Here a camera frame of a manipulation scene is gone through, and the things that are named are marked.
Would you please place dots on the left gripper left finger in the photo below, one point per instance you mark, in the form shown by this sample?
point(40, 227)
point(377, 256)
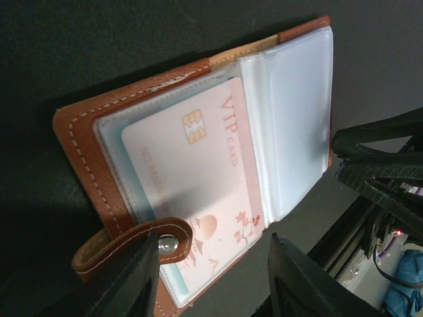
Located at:
point(126, 287)

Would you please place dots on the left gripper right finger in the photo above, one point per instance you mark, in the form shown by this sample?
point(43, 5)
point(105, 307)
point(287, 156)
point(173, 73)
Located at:
point(299, 287)

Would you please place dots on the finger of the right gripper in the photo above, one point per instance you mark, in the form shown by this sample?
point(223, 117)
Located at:
point(370, 176)
point(349, 143)

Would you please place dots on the brown leather card holder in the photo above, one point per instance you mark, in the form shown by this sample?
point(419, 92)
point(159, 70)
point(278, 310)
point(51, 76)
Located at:
point(287, 87)

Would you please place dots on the blue cloth object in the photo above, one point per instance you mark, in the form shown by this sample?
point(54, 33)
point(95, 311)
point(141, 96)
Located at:
point(406, 300)

